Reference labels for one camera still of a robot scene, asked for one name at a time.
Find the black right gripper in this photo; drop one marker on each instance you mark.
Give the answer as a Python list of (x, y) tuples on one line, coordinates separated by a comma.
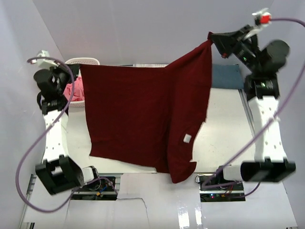
[(228, 42)]

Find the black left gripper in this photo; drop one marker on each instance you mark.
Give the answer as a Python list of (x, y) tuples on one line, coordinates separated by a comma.
[(57, 68)]

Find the dark red t shirt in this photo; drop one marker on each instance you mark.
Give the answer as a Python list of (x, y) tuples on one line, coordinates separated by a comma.
[(149, 116)]

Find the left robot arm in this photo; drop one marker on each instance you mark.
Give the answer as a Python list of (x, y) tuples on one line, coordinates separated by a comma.
[(57, 171)]

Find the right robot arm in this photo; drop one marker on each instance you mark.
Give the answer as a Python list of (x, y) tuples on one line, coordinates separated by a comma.
[(270, 163)]

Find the pink t shirt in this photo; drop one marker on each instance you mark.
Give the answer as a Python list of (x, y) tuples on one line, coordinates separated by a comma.
[(78, 94)]

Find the folded teal t shirt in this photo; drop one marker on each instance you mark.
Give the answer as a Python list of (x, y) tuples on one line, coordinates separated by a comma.
[(227, 77)]

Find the white plastic basket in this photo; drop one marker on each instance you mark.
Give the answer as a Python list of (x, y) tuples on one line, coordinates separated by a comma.
[(82, 60)]

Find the white paper sheet front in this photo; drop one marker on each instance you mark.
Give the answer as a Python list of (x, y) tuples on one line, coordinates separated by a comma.
[(151, 201)]

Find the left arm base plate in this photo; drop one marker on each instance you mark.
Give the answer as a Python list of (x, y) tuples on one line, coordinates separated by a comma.
[(101, 190)]

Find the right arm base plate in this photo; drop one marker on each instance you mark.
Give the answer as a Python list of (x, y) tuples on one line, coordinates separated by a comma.
[(226, 191)]

